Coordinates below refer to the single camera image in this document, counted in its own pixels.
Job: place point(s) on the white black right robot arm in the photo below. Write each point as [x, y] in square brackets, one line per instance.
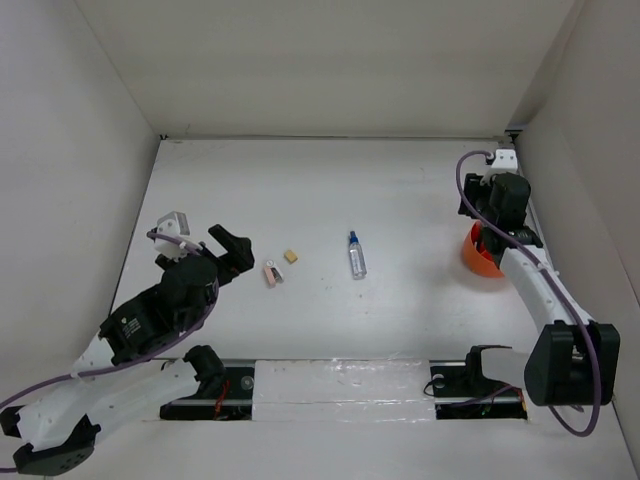
[574, 360]

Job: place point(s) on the pink eraser block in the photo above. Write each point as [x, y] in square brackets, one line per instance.
[273, 273]

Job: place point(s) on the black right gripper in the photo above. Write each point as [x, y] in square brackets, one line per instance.
[474, 187]

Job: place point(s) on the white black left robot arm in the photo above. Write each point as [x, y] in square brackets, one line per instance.
[61, 420]

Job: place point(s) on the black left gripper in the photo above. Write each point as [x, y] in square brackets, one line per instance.
[239, 257]

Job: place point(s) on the clear spray bottle blue cap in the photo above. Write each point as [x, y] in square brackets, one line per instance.
[356, 256]

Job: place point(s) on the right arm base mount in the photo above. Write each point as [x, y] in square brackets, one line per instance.
[462, 392]

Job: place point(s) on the yellow eraser cube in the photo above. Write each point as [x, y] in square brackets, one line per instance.
[290, 256]

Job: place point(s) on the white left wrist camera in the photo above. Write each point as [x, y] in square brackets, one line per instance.
[170, 231]

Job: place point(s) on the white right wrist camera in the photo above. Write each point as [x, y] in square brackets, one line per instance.
[502, 161]

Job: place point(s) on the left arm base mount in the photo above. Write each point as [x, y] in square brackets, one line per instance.
[225, 391]

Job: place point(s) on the orange round stationery container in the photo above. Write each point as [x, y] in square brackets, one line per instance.
[475, 256]

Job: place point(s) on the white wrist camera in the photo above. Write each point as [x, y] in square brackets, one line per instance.
[502, 161]
[170, 231]

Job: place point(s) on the aluminium frame rail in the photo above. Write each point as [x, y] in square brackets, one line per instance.
[510, 140]

